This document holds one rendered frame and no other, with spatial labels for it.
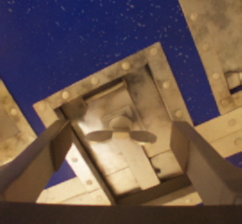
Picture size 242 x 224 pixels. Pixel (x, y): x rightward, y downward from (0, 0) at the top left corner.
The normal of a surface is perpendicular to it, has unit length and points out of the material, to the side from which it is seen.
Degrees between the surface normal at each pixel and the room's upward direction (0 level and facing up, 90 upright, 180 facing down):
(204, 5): 90
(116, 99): 90
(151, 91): 90
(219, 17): 90
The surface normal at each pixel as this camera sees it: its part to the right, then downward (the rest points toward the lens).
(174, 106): -0.01, 0.25
